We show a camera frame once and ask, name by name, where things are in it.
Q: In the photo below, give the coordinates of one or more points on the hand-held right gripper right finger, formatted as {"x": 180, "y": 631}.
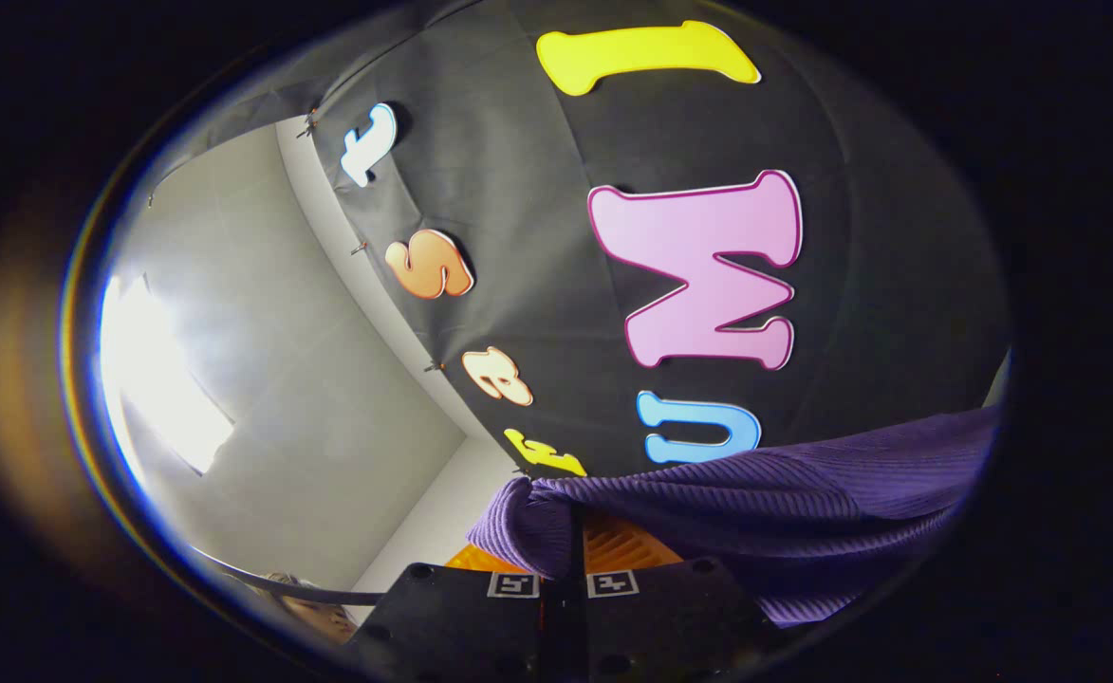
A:
{"x": 670, "y": 617}

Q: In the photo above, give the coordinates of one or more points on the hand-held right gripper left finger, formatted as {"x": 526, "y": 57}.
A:
{"x": 461, "y": 617}

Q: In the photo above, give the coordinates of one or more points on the person's head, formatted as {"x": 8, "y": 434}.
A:
{"x": 314, "y": 612}

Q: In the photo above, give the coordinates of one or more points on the large ceiling light panel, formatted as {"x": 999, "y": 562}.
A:
{"x": 157, "y": 379}

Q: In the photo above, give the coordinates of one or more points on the black backdrop cloth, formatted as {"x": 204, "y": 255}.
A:
{"x": 537, "y": 190}

